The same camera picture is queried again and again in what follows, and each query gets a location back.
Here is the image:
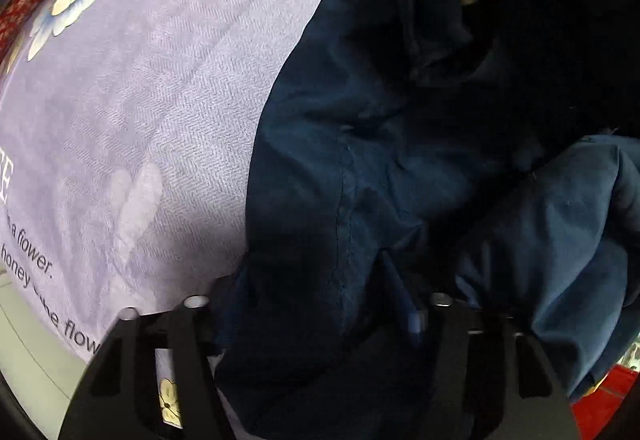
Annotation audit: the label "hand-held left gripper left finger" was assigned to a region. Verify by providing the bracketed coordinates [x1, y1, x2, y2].
[57, 294, 236, 440]

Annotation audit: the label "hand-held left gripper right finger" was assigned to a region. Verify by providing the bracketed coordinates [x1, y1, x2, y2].
[406, 291, 582, 440]

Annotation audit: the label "navy blue pants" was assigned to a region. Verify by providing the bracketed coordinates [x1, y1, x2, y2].
[212, 0, 640, 440]

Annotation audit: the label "red glossy cabinet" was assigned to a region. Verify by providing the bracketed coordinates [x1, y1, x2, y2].
[570, 362, 640, 436]

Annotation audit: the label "purple floral bedsheet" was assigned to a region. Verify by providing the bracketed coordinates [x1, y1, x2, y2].
[0, 0, 373, 440]

